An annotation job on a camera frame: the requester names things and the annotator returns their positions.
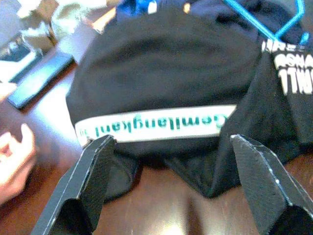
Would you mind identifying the royal blue shirt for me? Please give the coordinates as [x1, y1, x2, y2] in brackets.
[117, 0, 159, 15]

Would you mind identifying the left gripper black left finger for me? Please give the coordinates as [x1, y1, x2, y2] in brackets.
[31, 134, 116, 235]

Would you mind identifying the olive green stuffed bag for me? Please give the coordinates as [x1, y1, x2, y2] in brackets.
[52, 0, 108, 35]

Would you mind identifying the person's right hand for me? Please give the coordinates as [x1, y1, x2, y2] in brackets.
[0, 123, 37, 204]

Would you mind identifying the black shirt with white band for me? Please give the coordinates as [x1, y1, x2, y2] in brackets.
[65, 4, 313, 199]

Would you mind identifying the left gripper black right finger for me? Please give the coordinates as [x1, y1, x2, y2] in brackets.
[230, 134, 313, 235]

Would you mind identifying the blue plastic clothes hanger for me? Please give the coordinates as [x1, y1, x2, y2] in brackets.
[224, 0, 309, 46]

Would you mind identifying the black smartphone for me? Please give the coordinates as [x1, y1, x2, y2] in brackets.
[7, 52, 75, 110]

